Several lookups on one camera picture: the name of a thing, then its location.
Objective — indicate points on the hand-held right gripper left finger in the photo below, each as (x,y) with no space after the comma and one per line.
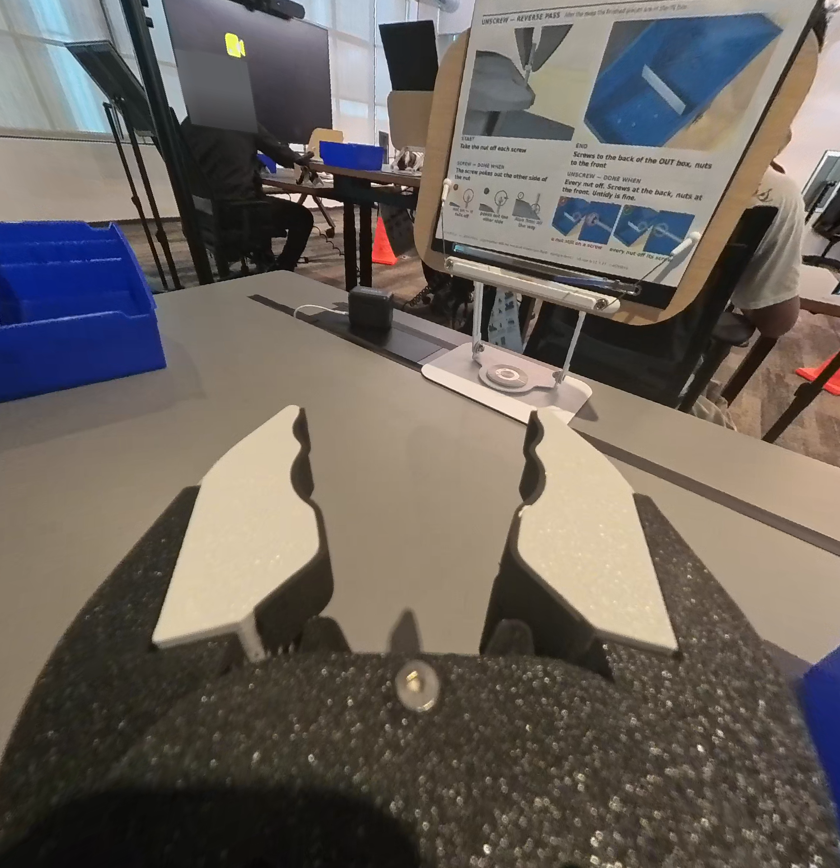
(243,542)

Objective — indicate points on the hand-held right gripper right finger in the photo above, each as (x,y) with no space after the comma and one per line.
(589,556)

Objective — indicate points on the blue plastic bin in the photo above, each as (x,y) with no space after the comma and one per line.
(67,339)
(833,732)

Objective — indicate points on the black office chair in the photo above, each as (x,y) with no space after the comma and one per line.
(630,352)
(203,224)

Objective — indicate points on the white tablet stand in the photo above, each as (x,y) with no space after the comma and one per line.
(460,380)

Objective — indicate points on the printed paper sheet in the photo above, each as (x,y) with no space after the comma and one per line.
(504,322)

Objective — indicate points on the black power adapter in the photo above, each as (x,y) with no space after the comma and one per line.
(371,308)

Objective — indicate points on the black tripod stand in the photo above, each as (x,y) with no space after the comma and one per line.
(809,397)

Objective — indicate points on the orange traffic cone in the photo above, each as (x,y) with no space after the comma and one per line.
(836,380)
(384,247)

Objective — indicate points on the wooden office desk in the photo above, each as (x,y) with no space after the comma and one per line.
(823,288)

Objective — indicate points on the dark wooden desk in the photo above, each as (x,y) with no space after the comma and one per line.
(365,183)

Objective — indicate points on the black vertical pole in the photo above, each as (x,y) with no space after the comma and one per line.
(170,149)

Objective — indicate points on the blue plastic crate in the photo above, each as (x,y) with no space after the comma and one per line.
(352,156)

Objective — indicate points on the instruction sign board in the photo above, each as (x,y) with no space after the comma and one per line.
(630,135)

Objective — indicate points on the tan rounded board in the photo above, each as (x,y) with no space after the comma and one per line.
(409,115)

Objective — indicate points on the black computer monitor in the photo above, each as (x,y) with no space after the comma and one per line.
(407,54)
(291,68)

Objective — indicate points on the black light panel on stand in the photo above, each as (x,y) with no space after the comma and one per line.
(111,81)

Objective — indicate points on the black webcam bar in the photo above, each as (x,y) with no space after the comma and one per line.
(277,8)

